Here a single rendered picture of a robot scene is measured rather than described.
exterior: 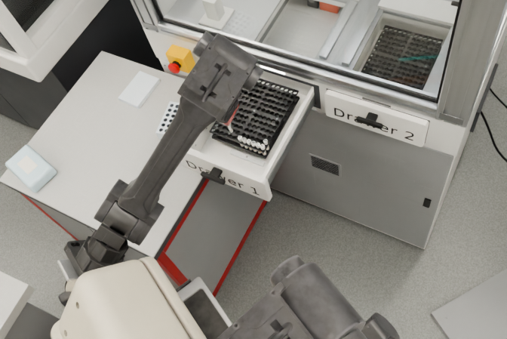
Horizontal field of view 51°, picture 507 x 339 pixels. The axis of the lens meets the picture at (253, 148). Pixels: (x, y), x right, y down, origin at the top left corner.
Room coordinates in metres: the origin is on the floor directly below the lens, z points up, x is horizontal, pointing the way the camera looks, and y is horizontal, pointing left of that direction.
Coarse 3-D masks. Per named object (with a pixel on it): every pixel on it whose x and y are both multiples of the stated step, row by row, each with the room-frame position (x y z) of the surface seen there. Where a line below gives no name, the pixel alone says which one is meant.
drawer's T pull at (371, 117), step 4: (368, 112) 0.78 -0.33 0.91; (372, 112) 0.77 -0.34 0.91; (360, 116) 0.77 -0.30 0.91; (368, 116) 0.76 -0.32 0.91; (372, 116) 0.76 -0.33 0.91; (376, 116) 0.76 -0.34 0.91; (356, 120) 0.77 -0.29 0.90; (360, 120) 0.76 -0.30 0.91; (364, 120) 0.75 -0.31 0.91; (368, 120) 0.75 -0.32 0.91; (372, 120) 0.75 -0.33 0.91; (368, 124) 0.74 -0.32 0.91; (372, 124) 0.74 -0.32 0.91; (376, 124) 0.73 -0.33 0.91; (380, 124) 0.73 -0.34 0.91; (380, 128) 0.72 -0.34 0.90
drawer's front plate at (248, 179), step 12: (192, 156) 0.80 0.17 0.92; (204, 156) 0.78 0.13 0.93; (192, 168) 0.82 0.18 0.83; (204, 168) 0.78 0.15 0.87; (228, 168) 0.72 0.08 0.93; (240, 168) 0.71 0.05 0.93; (240, 180) 0.70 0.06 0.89; (252, 180) 0.67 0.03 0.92; (264, 180) 0.66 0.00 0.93; (252, 192) 0.68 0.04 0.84; (264, 192) 0.65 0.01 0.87
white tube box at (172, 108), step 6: (174, 102) 1.10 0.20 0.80; (168, 108) 1.08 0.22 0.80; (174, 108) 1.08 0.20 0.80; (168, 114) 1.07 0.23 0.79; (174, 114) 1.05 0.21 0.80; (162, 120) 1.04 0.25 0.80; (168, 120) 1.04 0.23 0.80; (162, 126) 1.03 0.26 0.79; (168, 126) 1.02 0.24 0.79; (156, 132) 1.01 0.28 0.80; (162, 132) 1.00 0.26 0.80
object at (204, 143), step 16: (272, 80) 1.02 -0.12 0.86; (288, 80) 0.98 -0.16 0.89; (304, 96) 0.95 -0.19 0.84; (304, 112) 0.86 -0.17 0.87; (208, 128) 0.91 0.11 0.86; (288, 128) 0.81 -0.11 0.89; (208, 144) 0.88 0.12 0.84; (224, 144) 0.86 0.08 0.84; (288, 144) 0.78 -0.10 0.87; (224, 160) 0.81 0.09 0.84; (240, 160) 0.79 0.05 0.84; (272, 160) 0.73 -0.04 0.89; (272, 176) 0.70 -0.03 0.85
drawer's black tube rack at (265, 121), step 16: (240, 96) 0.99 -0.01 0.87; (256, 96) 0.98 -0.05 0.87; (272, 96) 0.96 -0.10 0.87; (288, 96) 0.94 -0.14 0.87; (240, 112) 0.91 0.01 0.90; (256, 112) 0.89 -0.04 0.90; (272, 112) 0.90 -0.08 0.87; (288, 112) 0.88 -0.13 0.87; (224, 128) 0.89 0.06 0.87; (240, 128) 0.88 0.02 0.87; (256, 128) 0.84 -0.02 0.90; (272, 128) 0.82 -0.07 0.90; (272, 144) 0.79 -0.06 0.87
